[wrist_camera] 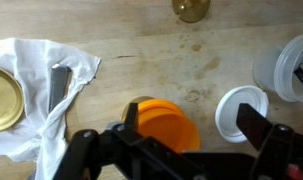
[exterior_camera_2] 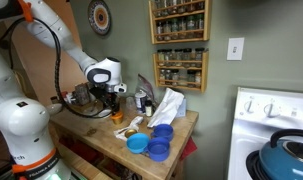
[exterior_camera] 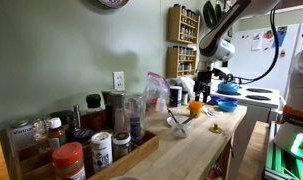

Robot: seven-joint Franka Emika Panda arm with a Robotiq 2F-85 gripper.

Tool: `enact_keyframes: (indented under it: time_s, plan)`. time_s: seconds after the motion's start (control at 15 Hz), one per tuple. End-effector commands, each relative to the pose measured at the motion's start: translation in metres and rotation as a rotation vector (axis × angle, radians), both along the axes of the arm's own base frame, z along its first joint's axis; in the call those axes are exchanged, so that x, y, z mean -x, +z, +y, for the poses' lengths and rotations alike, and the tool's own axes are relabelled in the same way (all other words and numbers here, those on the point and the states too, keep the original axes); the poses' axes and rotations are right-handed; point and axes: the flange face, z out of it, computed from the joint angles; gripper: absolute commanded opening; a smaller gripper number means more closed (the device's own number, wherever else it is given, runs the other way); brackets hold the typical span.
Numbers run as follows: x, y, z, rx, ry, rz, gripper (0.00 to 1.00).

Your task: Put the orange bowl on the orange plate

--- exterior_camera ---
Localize small clear plastic bottle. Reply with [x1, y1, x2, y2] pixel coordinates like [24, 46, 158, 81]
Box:
[155, 96, 168, 113]

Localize empty clear glass jar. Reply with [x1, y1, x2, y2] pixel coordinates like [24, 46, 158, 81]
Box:
[32, 118, 49, 153]

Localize dark blue bowl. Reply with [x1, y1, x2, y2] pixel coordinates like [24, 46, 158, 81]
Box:
[208, 95, 223, 106]

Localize white electric stove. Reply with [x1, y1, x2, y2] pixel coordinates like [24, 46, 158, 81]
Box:
[209, 67, 281, 180]

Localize blue fridge flyer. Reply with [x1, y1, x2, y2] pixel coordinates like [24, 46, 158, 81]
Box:
[274, 25, 288, 49]

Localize blue lid jar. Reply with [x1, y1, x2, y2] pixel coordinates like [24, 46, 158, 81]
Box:
[72, 128, 95, 154]

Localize white crumpled cloth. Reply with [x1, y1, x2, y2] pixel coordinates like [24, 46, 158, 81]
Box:
[180, 77, 198, 101]

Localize steel pepper grinder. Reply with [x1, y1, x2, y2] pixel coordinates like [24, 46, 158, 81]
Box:
[110, 91, 126, 133]

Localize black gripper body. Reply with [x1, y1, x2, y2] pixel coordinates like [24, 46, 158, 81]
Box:
[194, 69, 214, 89]

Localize glass jar dark contents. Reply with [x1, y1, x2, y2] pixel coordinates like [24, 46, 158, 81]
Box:
[111, 130, 132, 163]

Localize wooden overhead cabinet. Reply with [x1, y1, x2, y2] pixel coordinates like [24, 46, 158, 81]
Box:
[277, 0, 303, 16]

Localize dark blue white canister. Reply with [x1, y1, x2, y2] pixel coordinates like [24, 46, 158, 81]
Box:
[169, 85, 183, 108]

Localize white fridge paper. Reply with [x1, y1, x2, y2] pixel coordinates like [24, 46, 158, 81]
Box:
[250, 32, 263, 51]

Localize grey spoon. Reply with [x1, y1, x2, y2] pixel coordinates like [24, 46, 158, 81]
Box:
[180, 113, 198, 126]

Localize clear zip bag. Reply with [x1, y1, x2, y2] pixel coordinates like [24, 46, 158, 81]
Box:
[143, 71, 171, 110]

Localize dark blue plate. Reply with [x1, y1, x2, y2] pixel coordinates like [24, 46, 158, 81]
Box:
[219, 96, 239, 104]

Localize white spice shaker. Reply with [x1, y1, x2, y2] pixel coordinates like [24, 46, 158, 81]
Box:
[90, 131, 114, 174]

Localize hanging black pan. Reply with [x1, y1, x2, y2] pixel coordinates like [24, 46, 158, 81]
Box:
[202, 0, 223, 30]

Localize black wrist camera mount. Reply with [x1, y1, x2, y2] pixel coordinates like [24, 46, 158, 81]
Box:
[211, 67, 236, 83]

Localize blue kettle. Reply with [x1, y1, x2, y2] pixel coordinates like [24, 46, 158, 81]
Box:
[216, 79, 241, 95]

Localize brown bottle black cap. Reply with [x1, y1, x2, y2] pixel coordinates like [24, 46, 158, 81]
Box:
[80, 93, 107, 133]

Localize white cap spice bottle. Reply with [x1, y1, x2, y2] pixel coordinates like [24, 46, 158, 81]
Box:
[46, 117, 68, 149]

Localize round wall plate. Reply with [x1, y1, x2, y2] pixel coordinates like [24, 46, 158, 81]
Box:
[97, 0, 130, 9]

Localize white refrigerator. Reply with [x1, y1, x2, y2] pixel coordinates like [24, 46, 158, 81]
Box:
[228, 22, 303, 101]

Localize gold metal lid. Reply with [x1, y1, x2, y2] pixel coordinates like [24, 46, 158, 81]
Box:
[209, 123, 223, 135]

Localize light blue bowl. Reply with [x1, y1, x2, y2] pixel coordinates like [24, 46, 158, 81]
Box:
[217, 100, 239, 113]

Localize black spoon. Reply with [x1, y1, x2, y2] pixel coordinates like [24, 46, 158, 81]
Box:
[167, 108, 183, 127]

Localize small metal shaker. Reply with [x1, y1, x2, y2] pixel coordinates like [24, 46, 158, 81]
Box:
[72, 104, 82, 130]

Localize small orange bowl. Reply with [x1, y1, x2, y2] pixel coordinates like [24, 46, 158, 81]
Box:
[189, 99, 204, 108]

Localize wooden spice tray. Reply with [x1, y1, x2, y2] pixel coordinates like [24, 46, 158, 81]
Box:
[10, 129, 160, 180]

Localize black stove burner coil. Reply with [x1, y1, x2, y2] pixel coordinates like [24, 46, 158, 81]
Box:
[245, 87, 274, 95]
[244, 94, 272, 102]

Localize green lit robot stand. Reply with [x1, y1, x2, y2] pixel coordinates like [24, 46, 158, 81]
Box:
[262, 121, 303, 180]

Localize clear bottle blue label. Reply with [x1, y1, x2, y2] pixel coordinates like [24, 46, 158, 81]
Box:
[123, 93, 147, 145]

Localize red lid peanut butter jar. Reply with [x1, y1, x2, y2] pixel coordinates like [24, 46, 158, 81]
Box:
[51, 142, 87, 180]

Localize white wall outlet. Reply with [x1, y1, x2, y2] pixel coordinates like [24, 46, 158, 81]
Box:
[112, 71, 126, 92]

